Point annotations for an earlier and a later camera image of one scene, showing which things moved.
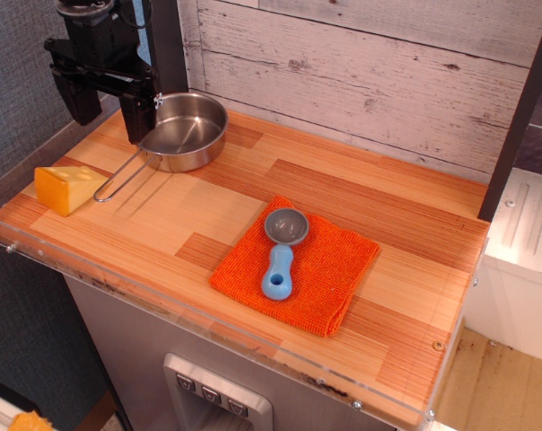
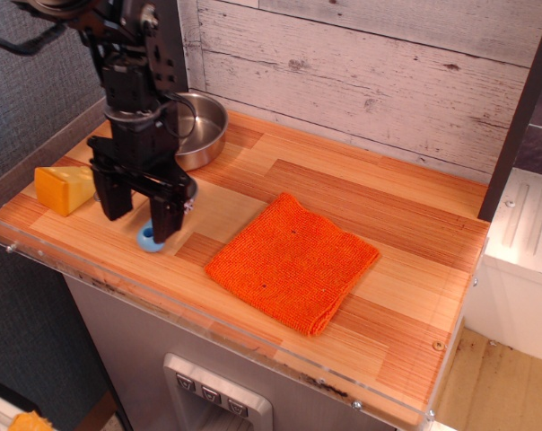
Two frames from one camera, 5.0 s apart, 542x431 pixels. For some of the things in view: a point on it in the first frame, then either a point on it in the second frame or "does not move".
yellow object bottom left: x=30 y=421 does not move
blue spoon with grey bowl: x=284 y=227 → x=145 y=239
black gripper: x=101 y=51 → x=142 y=153
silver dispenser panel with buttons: x=201 y=400 does not move
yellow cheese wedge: x=66 y=189 does not move
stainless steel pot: x=189 y=136 does not move
